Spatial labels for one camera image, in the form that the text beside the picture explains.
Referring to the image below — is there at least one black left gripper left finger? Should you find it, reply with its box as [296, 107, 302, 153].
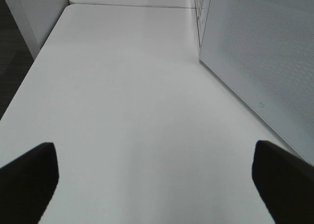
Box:
[0, 143, 59, 224]

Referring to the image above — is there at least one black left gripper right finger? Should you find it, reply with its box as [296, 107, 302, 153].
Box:
[252, 140, 314, 224]

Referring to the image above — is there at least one white microwave door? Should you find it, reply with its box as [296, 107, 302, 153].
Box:
[200, 0, 314, 163]

